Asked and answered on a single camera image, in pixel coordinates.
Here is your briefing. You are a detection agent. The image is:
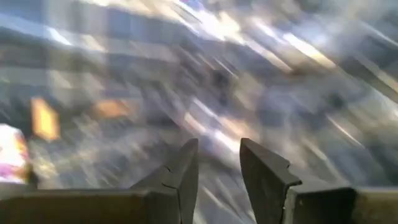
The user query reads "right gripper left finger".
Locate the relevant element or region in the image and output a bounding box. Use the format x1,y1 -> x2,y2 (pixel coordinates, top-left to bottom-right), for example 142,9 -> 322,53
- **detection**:
130,138 -> 200,224

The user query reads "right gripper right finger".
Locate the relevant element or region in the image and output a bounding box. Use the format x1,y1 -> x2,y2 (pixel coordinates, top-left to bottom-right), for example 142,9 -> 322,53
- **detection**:
239,138 -> 302,224

